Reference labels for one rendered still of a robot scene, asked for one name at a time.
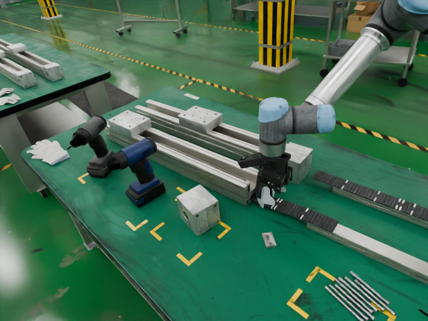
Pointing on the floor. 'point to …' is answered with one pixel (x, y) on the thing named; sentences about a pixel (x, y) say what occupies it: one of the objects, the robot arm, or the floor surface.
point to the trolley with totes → (393, 55)
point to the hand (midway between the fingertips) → (265, 199)
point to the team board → (151, 21)
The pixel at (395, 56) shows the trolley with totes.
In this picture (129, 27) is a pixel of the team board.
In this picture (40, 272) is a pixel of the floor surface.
